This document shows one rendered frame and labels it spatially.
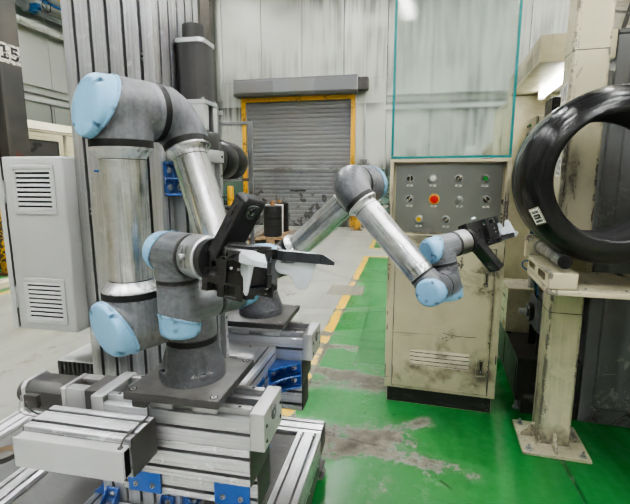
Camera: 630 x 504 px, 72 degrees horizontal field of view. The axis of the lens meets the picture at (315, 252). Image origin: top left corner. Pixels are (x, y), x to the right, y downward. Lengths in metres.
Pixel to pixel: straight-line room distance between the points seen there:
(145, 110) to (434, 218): 1.63
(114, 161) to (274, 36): 10.75
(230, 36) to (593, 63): 10.44
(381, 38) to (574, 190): 9.35
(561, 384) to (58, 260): 1.95
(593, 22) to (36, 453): 2.19
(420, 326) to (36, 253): 1.70
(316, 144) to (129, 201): 10.03
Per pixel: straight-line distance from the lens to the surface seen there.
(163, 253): 0.79
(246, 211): 0.67
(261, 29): 11.71
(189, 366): 1.03
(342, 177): 1.27
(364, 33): 11.15
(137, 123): 0.89
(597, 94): 1.69
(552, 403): 2.24
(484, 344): 2.34
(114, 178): 0.90
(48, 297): 1.38
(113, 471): 1.08
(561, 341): 2.14
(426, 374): 2.40
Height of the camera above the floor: 1.17
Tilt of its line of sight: 10 degrees down
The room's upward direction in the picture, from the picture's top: straight up
